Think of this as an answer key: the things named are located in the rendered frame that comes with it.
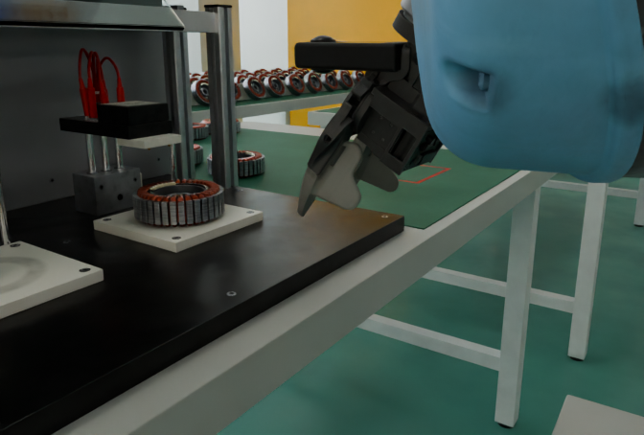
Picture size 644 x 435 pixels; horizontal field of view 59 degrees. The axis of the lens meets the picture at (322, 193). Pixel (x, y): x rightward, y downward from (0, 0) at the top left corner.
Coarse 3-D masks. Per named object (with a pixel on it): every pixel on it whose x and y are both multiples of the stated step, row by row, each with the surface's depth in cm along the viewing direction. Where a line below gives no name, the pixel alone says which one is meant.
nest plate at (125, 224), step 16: (224, 208) 77; (240, 208) 77; (96, 224) 71; (112, 224) 70; (128, 224) 70; (144, 224) 70; (192, 224) 70; (208, 224) 70; (224, 224) 70; (240, 224) 72; (144, 240) 66; (160, 240) 65; (176, 240) 64; (192, 240) 65
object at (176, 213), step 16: (144, 192) 70; (160, 192) 74; (176, 192) 75; (192, 192) 75; (208, 192) 70; (144, 208) 68; (160, 208) 68; (176, 208) 68; (192, 208) 68; (208, 208) 70; (160, 224) 68; (176, 224) 68
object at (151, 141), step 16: (112, 112) 72; (128, 112) 70; (144, 112) 72; (160, 112) 74; (64, 128) 78; (80, 128) 76; (96, 128) 74; (112, 128) 72; (128, 128) 70; (144, 128) 72; (160, 128) 74; (128, 144) 71; (144, 144) 70; (160, 144) 72
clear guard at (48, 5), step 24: (0, 0) 38; (24, 0) 39; (48, 0) 41; (72, 0) 42; (96, 0) 44; (120, 0) 46; (144, 0) 48; (0, 24) 37; (24, 24) 38; (48, 24) 40; (72, 24) 41; (96, 24) 43; (120, 24) 44; (144, 24) 46; (168, 24) 48
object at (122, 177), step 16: (80, 176) 77; (96, 176) 76; (112, 176) 78; (128, 176) 80; (80, 192) 78; (96, 192) 76; (112, 192) 78; (128, 192) 81; (80, 208) 79; (96, 208) 77; (112, 208) 79
